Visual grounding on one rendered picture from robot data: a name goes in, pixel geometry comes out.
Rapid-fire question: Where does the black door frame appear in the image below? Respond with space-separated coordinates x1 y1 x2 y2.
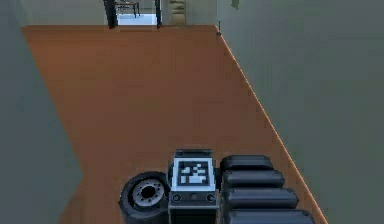
102 0 164 30

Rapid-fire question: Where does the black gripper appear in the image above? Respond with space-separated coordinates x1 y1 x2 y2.
118 171 172 224

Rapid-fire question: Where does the dark wooden chair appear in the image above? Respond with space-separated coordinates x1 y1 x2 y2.
114 0 141 18

